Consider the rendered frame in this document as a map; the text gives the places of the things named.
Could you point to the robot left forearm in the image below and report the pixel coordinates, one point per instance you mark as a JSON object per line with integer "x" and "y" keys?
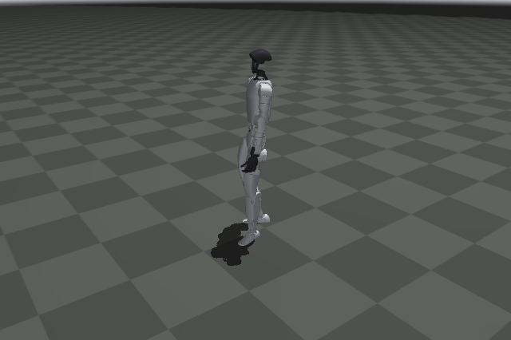
{"x": 258, "y": 136}

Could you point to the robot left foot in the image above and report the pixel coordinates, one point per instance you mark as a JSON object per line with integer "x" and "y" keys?
{"x": 248, "y": 238}

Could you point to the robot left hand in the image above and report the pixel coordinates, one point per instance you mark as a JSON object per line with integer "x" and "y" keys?
{"x": 251, "y": 163}

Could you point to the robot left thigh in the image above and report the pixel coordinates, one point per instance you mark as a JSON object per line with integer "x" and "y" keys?
{"x": 251, "y": 178}

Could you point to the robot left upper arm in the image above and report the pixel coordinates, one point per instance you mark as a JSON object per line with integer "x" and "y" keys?
{"x": 264, "y": 92}

